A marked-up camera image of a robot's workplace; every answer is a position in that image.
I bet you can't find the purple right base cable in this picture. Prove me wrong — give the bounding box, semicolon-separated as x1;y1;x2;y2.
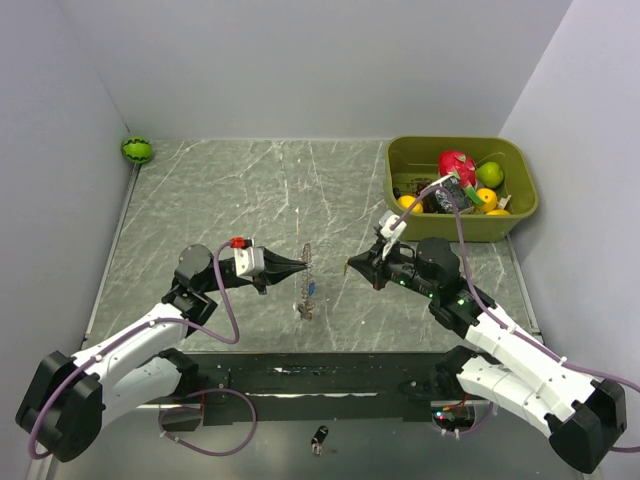
439;399;500;441

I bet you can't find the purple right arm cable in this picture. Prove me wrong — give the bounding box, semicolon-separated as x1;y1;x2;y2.
392;187;640;454

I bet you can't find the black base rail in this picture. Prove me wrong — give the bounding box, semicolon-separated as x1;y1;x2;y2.
139;351;501;426

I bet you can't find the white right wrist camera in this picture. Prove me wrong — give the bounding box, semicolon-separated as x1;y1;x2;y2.
378;210;407;260

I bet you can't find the olive green plastic bin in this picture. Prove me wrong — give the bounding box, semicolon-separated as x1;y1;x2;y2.
384;136;538;242

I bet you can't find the yellow lemon toy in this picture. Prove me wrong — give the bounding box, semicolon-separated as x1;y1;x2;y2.
485;209;510;216

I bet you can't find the orange fruit toy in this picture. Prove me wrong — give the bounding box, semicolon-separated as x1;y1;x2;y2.
477;188;498;213
397;195;424;214

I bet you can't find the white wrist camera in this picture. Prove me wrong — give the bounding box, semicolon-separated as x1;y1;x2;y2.
234;246;265;277
378;210;407;260

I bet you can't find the green apple toy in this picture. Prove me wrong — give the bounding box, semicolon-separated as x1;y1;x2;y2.
476;161;505;189

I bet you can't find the green watermelon ball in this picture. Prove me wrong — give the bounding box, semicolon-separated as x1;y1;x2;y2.
121;136;153;164

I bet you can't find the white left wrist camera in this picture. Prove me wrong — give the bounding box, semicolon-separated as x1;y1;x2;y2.
234;246;265;277

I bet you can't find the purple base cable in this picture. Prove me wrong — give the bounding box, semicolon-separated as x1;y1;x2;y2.
439;399;500;441
158;389;258;456

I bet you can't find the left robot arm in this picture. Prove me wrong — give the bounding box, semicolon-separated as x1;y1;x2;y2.
16;237;309;462

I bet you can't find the black key fob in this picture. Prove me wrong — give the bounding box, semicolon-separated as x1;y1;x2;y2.
310;425;337;457

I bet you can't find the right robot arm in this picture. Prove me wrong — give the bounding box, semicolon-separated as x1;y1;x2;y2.
347;238;627;474

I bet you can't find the red dragon fruit toy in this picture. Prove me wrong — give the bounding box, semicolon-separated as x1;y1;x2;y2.
438;150;477;188

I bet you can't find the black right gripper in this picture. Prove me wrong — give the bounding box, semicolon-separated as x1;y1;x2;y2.
348;237;438;299

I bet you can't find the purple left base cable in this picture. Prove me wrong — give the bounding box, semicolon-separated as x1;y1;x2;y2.
158;389;258;456

